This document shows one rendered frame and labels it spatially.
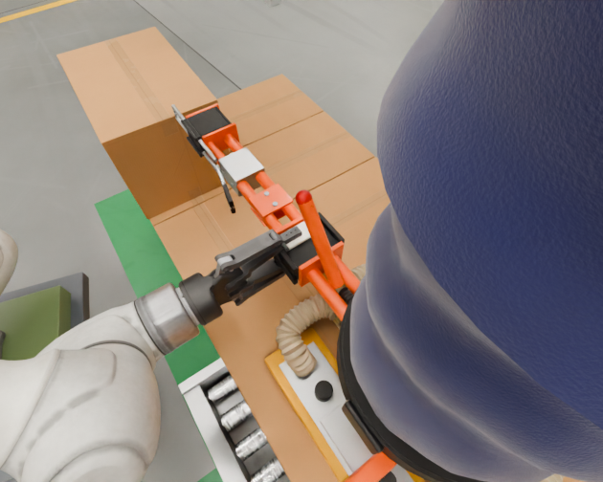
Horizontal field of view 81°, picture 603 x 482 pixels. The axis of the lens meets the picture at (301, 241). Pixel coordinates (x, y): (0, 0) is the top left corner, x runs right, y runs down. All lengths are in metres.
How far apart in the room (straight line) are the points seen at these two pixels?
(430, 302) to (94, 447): 0.28
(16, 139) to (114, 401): 2.98
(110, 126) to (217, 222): 0.49
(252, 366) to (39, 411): 0.34
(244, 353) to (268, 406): 0.10
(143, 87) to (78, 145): 1.56
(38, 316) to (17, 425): 0.80
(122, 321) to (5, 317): 0.74
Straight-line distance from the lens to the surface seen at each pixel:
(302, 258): 0.55
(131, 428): 0.37
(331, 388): 0.58
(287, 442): 0.62
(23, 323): 1.20
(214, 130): 0.75
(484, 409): 0.19
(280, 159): 1.67
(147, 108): 1.37
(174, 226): 1.50
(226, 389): 1.19
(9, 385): 0.41
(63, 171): 2.84
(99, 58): 1.71
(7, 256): 1.10
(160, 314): 0.52
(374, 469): 0.48
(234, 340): 0.66
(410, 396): 0.26
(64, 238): 2.45
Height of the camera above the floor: 1.70
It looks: 57 degrees down
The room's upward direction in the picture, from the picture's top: straight up
